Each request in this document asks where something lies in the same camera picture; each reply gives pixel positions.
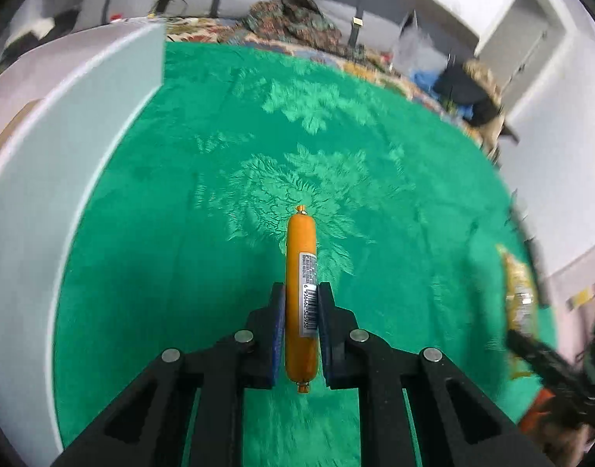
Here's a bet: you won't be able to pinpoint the orange sausage stick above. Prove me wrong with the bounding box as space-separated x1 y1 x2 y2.
284 205 321 395

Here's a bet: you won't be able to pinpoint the clear plastic bag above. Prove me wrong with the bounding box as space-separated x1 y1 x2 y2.
392 24 449 83

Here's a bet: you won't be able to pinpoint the dark floral cloth bundle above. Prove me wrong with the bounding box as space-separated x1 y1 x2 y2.
219 0 371 59

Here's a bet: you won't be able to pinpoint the black clothes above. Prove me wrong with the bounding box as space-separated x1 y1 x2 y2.
434 65 505 125

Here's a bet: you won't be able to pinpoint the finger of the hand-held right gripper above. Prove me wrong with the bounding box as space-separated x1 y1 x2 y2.
506 328 595 424

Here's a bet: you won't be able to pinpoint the blue cloth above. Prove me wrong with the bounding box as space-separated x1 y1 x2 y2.
414 70 473 118

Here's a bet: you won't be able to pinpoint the white door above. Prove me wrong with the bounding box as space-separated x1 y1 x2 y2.
475 0 565 108

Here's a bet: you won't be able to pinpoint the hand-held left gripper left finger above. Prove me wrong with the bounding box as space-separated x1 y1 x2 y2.
49 282 287 467

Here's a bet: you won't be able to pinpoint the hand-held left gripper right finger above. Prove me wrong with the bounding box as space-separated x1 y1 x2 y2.
318 281 556 467

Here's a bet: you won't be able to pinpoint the white rectangular box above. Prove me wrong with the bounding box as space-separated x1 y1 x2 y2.
0 23 167 453

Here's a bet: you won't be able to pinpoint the grey packet with yellow edge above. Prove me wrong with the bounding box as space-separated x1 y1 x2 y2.
497 246 539 339

